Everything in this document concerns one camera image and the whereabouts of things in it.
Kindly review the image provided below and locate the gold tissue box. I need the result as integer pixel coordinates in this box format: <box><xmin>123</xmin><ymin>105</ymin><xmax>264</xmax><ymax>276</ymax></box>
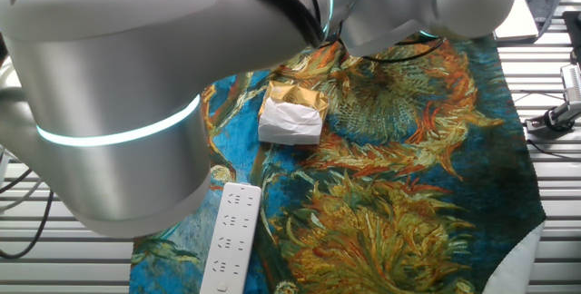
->
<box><xmin>257</xmin><ymin>80</ymin><xmax>330</xmax><ymax>146</ymax></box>

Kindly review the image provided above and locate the sunflower painting cloth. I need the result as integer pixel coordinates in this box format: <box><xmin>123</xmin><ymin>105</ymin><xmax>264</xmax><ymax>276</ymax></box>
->
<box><xmin>129</xmin><ymin>34</ymin><xmax>547</xmax><ymax>294</ymax></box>

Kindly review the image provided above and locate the white power strip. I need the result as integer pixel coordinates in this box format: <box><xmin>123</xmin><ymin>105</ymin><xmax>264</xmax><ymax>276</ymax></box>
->
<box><xmin>198</xmin><ymin>181</ymin><xmax>263</xmax><ymax>294</ymax></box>

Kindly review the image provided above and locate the white flat box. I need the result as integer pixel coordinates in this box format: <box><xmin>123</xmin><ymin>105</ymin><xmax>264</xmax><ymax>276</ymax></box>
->
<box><xmin>493</xmin><ymin>0</ymin><xmax>540</xmax><ymax>43</ymax></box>

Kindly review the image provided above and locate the black block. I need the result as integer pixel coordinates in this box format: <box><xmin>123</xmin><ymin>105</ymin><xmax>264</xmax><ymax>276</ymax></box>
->
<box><xmin>562</xmin><ymin>10</ymin><xmax>581</xmax><ymax>66</ymax></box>

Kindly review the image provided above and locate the thick grey cable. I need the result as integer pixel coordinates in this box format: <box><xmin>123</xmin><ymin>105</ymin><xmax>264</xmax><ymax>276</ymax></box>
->
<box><xmin>0</xmin><ymin>178</ymin><xmax>44</xmax><ymax>213</ymax></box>

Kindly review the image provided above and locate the small silver camera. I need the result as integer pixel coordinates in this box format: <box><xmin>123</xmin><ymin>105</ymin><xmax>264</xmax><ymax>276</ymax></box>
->
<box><xmin>560</xmin><ymin>63</ymin><xmax>581</xmax><ymax>104</ymax></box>

